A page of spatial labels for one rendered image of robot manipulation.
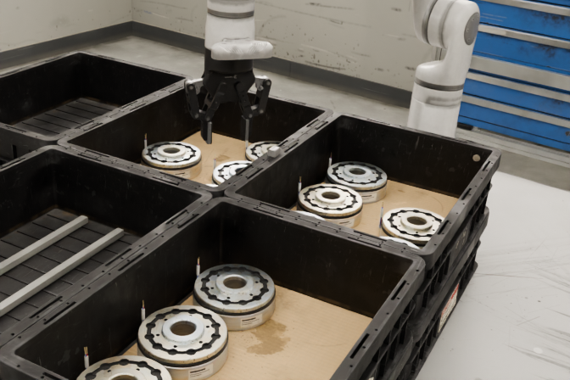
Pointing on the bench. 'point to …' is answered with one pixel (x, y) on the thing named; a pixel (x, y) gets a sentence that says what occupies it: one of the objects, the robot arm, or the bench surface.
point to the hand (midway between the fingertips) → (226, 131)
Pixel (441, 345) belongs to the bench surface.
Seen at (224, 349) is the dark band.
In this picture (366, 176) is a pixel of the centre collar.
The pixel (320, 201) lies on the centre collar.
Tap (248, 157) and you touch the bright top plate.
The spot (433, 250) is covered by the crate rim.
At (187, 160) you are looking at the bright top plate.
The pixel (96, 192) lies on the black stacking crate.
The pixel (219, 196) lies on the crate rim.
